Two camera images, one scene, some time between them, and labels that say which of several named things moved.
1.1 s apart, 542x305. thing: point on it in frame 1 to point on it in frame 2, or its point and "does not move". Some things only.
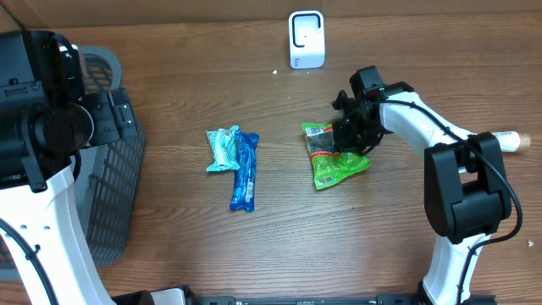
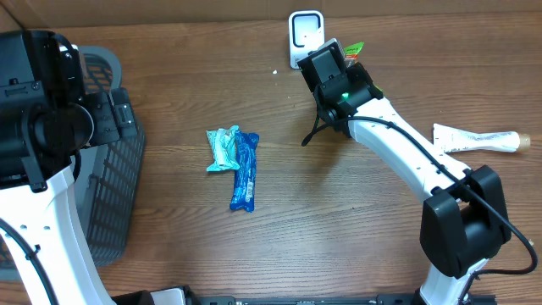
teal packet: [223, 149] does not move
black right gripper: [344, 143] to [346, 72]
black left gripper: [113, 128] does not move
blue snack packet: [245, 171] does not move
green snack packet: [329, 164] to [351, 52]
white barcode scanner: [306, 30] does not move
